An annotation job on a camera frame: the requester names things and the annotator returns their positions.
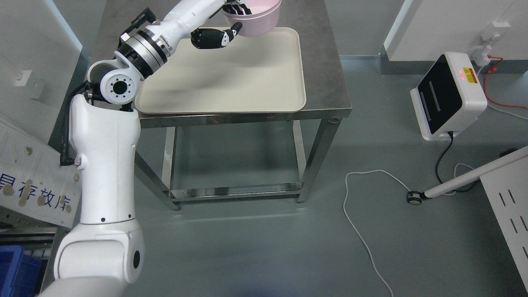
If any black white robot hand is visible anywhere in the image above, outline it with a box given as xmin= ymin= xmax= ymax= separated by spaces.
xmin=190 ymin=0 xmax=252 ymax=50

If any pink bowl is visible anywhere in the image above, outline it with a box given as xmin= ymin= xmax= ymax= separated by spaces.
xmin=222 ymin=0 xmax=282 ymax=36

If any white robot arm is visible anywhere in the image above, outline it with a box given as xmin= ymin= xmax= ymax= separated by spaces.
xmin=40 ymin=0 xmax=232 ymax=297

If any beige plastic tray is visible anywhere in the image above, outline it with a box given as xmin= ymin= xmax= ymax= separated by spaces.
xmin=134 ymin=28 xmax=306 ymax=115

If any stainless steel table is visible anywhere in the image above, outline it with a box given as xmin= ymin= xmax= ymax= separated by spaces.
xmin=74 ymin=0 xmax=353 ymax=211

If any white sign with blue text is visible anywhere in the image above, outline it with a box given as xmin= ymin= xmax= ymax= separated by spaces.
xmin=0 ymin=117 xmax=81 ymax=228

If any white black box device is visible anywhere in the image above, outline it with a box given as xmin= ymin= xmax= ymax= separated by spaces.
xmin=410 ymin=52 xmax=487 ymax=141

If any white stand leg with caster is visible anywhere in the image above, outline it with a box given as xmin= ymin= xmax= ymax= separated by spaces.
xmin=407 ymin=146 xmax=528 ymax=205

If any blue bin lower left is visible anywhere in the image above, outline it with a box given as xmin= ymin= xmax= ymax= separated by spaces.
xmin=0 ymin=245 xmax=42 ymax=297

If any white perforated panel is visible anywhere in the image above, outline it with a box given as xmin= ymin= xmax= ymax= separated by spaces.
xmin=480 ymin=158 xmax=528 ymax=286

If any white wall switch box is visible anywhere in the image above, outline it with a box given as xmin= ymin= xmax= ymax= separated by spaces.
xmin=14 ymin=70 xmax=45 ymax=99

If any white floor cable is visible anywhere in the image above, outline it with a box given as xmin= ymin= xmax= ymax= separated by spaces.
xmin=343 ymin=169 xmax=413 ymax=297

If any black power cable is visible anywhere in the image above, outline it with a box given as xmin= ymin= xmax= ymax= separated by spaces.
xmin=435 ymin=131 xmax=481 ymax=193

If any white wall socket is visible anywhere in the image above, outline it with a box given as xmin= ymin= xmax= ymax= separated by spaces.
xmin=471 ymin=21 xmax=511 ymax=67

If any red cable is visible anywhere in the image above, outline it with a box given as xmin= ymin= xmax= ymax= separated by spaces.
xmin=481 ymin=56 xmax=528 ymax=110

